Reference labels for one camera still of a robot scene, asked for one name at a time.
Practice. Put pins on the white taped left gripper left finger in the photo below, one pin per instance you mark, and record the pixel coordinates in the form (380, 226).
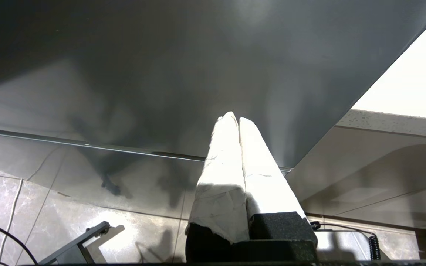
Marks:
(222, 192)

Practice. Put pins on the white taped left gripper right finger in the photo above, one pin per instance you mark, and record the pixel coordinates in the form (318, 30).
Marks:
(268, 192)

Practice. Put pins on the grey under-counter cabinet front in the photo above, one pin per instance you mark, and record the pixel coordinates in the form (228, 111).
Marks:
(364, 166)

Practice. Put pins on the grey tall cabinet door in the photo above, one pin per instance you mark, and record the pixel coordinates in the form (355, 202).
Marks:
(161, 74)

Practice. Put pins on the glossy grey kick panel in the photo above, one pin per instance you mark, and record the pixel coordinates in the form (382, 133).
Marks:
(87, 177)

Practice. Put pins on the grey metal bracket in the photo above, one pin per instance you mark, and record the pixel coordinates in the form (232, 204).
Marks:
(76, 247)

